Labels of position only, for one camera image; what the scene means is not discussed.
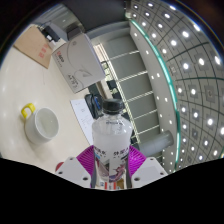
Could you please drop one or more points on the clear water bottle black cap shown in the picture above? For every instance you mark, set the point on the clear water bottle black cap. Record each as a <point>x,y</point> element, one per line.
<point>111,136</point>

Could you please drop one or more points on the black desk device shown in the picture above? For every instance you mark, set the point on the black desk device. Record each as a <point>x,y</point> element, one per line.
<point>51,33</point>

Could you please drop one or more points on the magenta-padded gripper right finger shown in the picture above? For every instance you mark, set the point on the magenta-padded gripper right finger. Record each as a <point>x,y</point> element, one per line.
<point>148,170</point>

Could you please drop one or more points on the ceiling lights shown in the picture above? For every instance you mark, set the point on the ceiling lights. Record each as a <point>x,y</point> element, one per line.
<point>201,61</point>

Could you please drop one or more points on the large white cardboard box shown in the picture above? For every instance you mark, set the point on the large white cardboard box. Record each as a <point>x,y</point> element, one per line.
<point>78,63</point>

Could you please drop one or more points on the grey CRT monitor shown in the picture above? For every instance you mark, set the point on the grey CRT monitor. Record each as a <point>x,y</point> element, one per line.
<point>74,32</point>

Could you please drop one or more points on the black conference phone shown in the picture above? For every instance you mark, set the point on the black conference phone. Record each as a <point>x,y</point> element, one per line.
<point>92,104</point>

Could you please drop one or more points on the brown paper envelope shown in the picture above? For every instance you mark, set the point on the brown paper envelope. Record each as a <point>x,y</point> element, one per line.
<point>31,46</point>

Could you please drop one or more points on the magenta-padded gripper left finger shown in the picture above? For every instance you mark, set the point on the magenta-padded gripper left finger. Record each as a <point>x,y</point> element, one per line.
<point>73,170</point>

